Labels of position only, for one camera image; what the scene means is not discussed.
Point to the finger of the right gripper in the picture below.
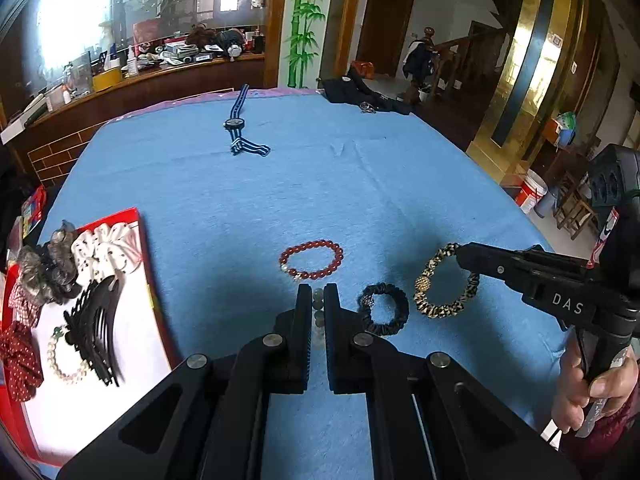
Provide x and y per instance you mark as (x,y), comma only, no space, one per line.
(495,262)

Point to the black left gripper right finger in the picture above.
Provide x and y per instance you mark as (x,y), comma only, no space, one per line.
(346,364)

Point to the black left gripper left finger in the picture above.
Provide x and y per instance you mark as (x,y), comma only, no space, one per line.
(293,355)

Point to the black fabric scrunchie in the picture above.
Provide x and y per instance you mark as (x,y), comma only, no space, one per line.
(366,303)

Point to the leopard print scrunchie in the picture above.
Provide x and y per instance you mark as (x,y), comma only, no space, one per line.
(423,284)

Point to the black hair claw clip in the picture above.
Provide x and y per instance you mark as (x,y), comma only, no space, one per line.
(90,327)

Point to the right hand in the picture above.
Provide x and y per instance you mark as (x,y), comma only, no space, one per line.
(574,393)

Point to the white red bucket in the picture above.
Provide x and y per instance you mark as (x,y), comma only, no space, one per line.
(532,190)

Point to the blue table cloth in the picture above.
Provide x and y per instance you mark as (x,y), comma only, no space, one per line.
(387,188)

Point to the white dotted scrunchie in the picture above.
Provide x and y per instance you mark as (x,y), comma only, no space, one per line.
(105,251)

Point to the red white tray box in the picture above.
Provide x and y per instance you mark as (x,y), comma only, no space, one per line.
(66,414)

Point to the black garment on table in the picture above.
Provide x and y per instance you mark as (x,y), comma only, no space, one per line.
(351,89)

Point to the grey sheer scrunchie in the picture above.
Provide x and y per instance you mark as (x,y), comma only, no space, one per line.
(48,273)

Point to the red gingham scrunchie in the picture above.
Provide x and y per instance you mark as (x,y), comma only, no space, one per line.
(24,311)

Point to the red polka dot scrunchie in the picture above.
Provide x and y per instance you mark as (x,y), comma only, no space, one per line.
(22,368)

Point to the wooden counter shelf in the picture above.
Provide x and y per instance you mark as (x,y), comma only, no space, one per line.
(47,149)

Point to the yellow box on counter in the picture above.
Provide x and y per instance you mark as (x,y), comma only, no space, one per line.
(106,79)

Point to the blue striped strap watch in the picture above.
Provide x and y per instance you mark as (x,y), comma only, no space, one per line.
(235,124)

